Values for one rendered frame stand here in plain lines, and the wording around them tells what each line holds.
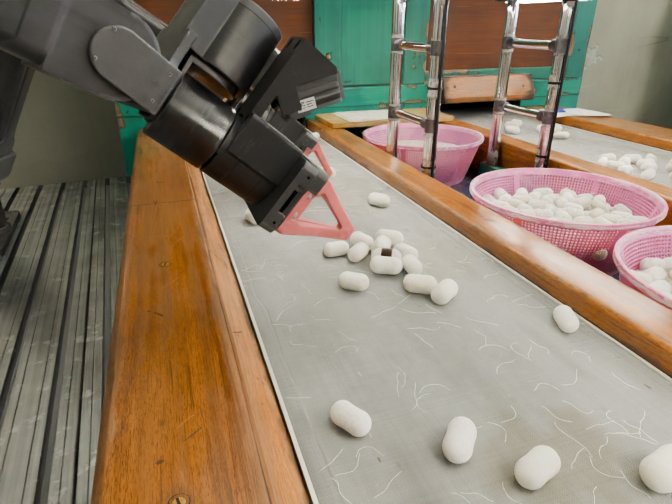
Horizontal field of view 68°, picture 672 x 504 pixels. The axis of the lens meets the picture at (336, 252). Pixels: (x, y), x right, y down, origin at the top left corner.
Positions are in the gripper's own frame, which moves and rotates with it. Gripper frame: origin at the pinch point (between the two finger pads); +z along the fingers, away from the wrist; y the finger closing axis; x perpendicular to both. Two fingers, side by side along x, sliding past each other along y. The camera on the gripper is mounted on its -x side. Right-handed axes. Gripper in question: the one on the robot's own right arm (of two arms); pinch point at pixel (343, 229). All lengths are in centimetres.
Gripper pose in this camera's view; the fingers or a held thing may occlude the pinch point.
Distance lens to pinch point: 47.9
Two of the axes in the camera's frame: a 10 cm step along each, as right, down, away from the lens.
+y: -3.2, -4.0, 8.6
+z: 7.2, 4.8, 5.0
